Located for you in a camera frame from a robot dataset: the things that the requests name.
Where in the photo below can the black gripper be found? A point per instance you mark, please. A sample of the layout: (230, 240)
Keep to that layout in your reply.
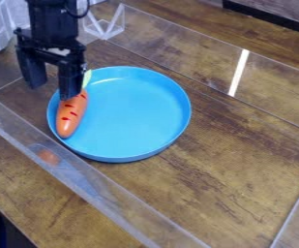
(48, 42)

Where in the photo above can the orange toy carrot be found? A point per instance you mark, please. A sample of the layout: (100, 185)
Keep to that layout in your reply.
(71, 110)

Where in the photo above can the blue round tray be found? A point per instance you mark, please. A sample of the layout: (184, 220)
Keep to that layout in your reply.
(138, 110)

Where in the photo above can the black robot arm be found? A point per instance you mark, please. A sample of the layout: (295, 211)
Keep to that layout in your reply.
(54, 6)

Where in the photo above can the white patterned curtain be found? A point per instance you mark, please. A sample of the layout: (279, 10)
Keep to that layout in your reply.
(14, 17)

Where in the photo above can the black bar at top right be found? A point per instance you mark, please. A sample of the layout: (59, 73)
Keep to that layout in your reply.
(275, 19)

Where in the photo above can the clear acrylic front barrier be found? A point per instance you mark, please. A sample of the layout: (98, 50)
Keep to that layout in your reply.
(130, 213)

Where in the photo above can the clear acrylic corner bracket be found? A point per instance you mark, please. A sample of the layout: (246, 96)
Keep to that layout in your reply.
(104, 29)

